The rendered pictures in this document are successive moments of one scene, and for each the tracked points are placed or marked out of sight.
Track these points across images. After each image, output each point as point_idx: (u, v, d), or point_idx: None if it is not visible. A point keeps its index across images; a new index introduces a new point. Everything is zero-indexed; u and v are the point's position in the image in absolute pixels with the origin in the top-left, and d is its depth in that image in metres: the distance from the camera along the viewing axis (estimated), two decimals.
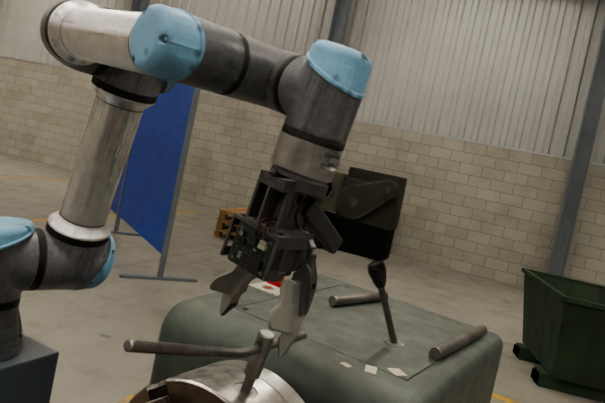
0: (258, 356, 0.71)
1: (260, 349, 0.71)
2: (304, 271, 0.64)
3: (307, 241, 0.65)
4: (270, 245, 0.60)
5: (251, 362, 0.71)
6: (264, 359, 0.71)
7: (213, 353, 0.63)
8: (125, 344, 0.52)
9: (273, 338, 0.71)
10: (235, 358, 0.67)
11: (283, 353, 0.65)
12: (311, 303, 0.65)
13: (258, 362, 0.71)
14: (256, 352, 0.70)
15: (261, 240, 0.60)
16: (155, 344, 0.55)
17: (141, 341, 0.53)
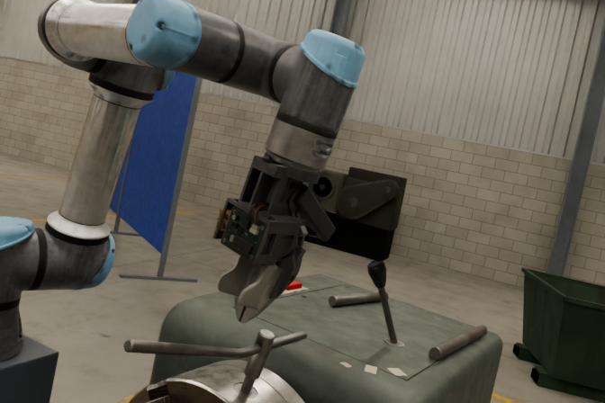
0: (258, 356, 0.71)
1: (260, 349, 0.71)
2: (289, 262, 0.66)
3: (299, 227, 0.66)
4: (262, 228, 0.61)
5: (251, 362, 0.71)
6: (264, 359, 0.71)
7: (213, 353, 0.63)
8: (125, 344, 0.52)
9: (273, 338, 0.71)
10: (235, 358, 0.67)
11: (244, 321, 0.69)
12: (284, 290, 0.68)
13: (258, 362, 0.71)
14: (256, 352, 0.70)
15: (253, 224, 0.61)
16: (155, 344, 0.55)
17: (141, 341, 0.53)
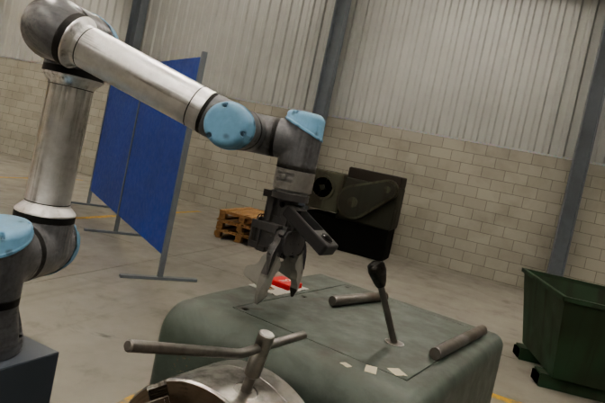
0: (258, 356, 0.71)
1: (260, 349, 0.71)
2: (271, 246, 1.00)
3: (281, 231, 1.01)
4: (254, 225, 1.05)
5: (251, 362, 0.71)
6: (264, 359, 0.71)
7: (213, 353, 0.63)
8: (125, 344, 0.52)
9: (273, 338, 0.71)
10: (235, 358, 0.67)
11: (254, 300, 0.99)
12: (268, 267, 0.98)
13: (258, 362, 0.71)
14: (256, 352, 0.70)
15: None
16: (155, 344, 0.55)
17: (141, 341, 0.53)
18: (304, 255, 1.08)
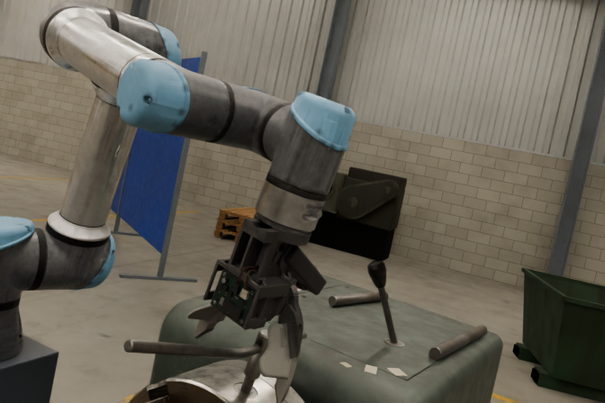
0: (258, 356, 0.71)
1: (260, 349, 0.71)
2: (289, 312, 0.65)
3: (289, 287, 0.66)
4: (251, 294, 0.61)
5: (251, 362, 0.71)
6: None
7: (213, 353, 0.63)
8: (125, 344, 0.52)
9: None
10: (235, 358, 0.67)
11: (281, 399, 0.64)
12: (301, 344, 0.65)
13: (258, 362, 0.71)
14: (256, 352, 0.70)
15: (243, 289, 0.61)
16: (155, 344, 0.55)
17: (141, 341, 0.53)
18: None
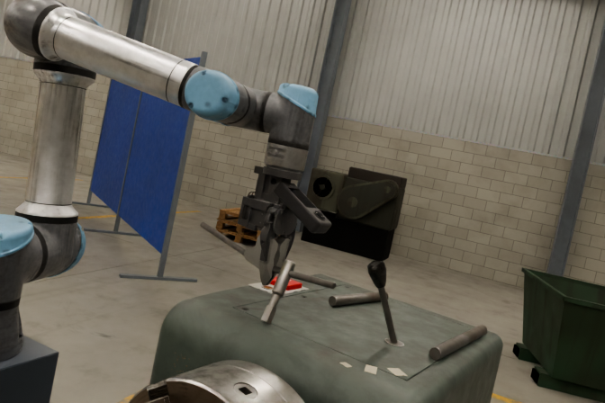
0: (278, 273, 0.98)
1: (280, 268, 0.99)
2: (263, 230, 0.97)
3: (273, 209, 0.97)
4: (245, 203, 1.01)
5: (276, 281, 0.98)
6: (280, 275, 0.97)
7: (242, 250, 1.04)
8: (202, 224, 1.13)
9: (287, 260, 0.98)
10: None
11: (261, 282, 1.00)
12: (266, 255, 0.97)
13: (277, 278, 0.98)
14: (275, 268, 0.99)
15: None
16: (212, 228, 1.11)
17: (208, 224, 1.12)
18: (291, 244, 1.03)
